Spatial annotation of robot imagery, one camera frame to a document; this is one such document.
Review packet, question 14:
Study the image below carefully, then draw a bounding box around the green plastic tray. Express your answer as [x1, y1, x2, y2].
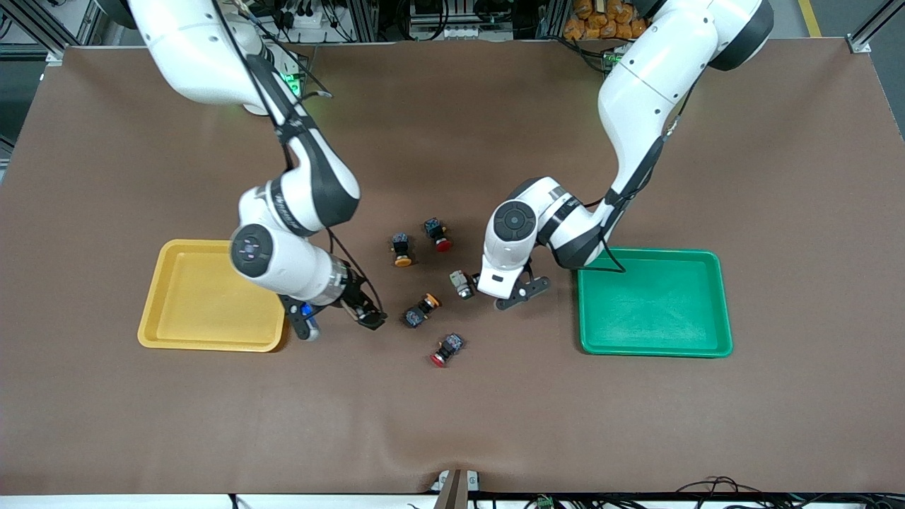
[576, 247, 734, 358]

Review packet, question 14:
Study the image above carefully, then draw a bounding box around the white power strip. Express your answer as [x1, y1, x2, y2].
[409, 23, 514, 42]

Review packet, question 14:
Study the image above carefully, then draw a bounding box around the aluminium frame profile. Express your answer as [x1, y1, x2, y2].
[848, 0, 905, 54]
[0, 0, 75, 64]

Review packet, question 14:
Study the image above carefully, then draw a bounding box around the orange items pile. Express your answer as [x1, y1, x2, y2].
[564, 0, 648, 40]

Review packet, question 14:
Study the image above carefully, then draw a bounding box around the brown table mat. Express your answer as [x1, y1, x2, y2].
[0, 39, 905, 496]

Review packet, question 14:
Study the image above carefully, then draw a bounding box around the yellow plastic tray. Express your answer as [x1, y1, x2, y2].
[137, 239, 287, 353]

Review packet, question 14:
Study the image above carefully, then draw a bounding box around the black cable bundle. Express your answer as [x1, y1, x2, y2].
[665, 476, 905, 509]

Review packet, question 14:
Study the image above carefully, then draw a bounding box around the red push button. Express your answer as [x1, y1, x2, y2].
[424, 218, 453, 253]
[430, 333, 465, 368]

